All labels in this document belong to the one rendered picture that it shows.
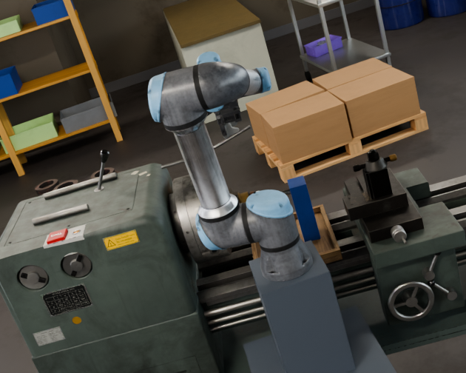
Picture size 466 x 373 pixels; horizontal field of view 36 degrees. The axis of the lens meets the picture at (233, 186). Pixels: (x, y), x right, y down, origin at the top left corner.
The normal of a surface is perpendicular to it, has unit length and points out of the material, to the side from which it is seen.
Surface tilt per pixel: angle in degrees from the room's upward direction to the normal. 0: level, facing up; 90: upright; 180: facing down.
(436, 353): 0
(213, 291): 26
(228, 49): 90
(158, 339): 90
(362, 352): 0
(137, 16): 90
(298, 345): 90
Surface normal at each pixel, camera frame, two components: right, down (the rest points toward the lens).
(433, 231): -0.28, -0.87
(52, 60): 0.16, 0.37
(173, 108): -0.07, 0.54
